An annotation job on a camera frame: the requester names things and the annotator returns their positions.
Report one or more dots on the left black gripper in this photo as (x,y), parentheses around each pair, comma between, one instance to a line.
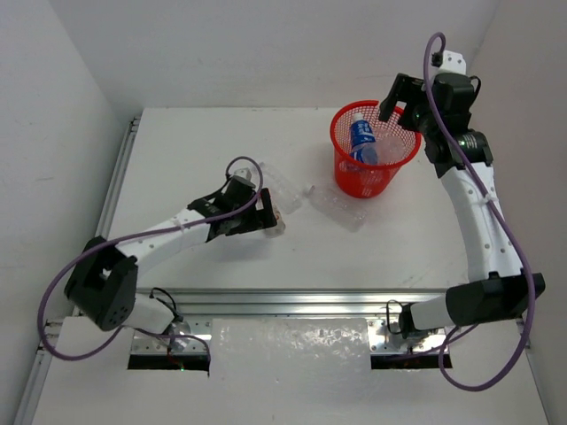
(264,209)

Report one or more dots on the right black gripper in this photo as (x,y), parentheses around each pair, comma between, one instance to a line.
(407,88)

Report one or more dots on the red cap small bottle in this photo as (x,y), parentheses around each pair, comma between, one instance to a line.
(279,228)

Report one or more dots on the blue label bottle front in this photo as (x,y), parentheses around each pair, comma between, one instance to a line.
(361,133)

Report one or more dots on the blue label bottle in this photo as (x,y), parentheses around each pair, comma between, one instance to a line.
(361,133)
(366,154)

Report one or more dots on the clear bottle white cap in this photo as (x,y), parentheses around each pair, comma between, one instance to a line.
(285,194)
(336,206)

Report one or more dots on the blue label bottle back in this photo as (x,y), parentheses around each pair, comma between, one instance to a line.
(366,154)

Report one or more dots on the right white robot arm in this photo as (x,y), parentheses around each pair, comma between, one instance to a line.
(497,289)

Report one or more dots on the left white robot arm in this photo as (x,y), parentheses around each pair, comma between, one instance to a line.
(103,284)

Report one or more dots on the red mesh plastic bin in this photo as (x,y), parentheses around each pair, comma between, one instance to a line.
(361,180)

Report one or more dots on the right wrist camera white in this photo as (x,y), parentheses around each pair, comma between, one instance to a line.
(448,61)

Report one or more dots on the aluminium front rail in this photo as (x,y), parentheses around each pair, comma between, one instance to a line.
(178,323)

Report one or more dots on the aluminium left side rail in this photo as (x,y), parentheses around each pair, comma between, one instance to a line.
(39,371)

